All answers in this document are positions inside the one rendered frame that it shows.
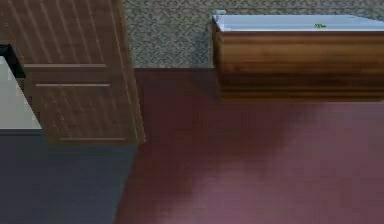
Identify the brown counter with white top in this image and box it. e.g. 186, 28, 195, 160
211, 14, 384, 103

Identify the tall brown wooden cupboard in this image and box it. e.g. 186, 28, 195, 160
0, 0, 146, 147

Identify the dark grey cabinet, pale top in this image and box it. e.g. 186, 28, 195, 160
0, 44, 138, 224

